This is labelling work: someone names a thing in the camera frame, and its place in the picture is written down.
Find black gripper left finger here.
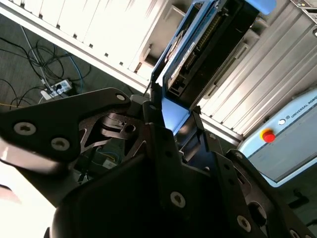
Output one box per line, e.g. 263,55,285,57
0,81,191,221

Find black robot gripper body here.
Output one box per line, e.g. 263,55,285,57
47,148,240,238

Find hard disk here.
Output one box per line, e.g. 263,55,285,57
150,0,277,136

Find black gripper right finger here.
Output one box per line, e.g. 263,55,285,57
192,106,317,238

